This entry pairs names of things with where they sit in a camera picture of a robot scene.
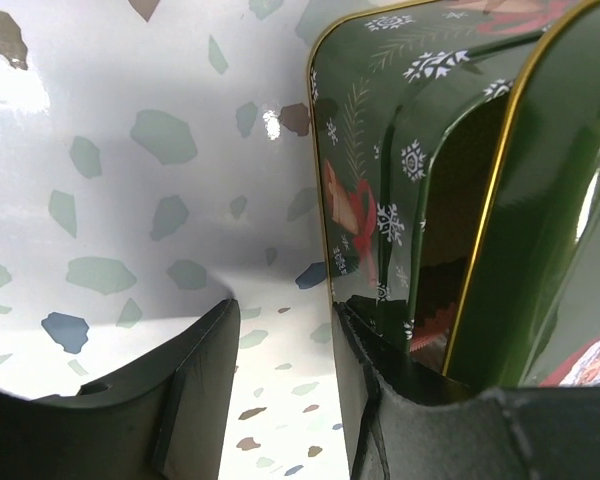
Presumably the gold tin lid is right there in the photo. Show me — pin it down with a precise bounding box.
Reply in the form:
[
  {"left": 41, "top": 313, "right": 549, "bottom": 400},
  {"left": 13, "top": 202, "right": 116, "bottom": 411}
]
[{"left": 441, "top": 1, "right": 600, "bottom": 390}]

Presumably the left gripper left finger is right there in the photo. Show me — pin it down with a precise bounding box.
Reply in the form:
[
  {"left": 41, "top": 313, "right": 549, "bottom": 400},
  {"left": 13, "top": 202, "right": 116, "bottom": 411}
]
[{"left": 0, "top": 299, "right": 240, "bottom": 480}]

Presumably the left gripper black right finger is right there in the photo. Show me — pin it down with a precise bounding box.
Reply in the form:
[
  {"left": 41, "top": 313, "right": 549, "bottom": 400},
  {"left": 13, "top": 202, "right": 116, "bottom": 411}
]
[{"left": 332, "top": 303, "right": 600, "bottom": 479}]

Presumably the gold cookie tin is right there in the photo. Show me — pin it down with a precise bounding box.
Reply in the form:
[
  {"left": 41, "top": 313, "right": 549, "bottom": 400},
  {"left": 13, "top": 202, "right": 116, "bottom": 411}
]
[{"left": 305, "top": 0, "right": 581, "bottom": 361}]

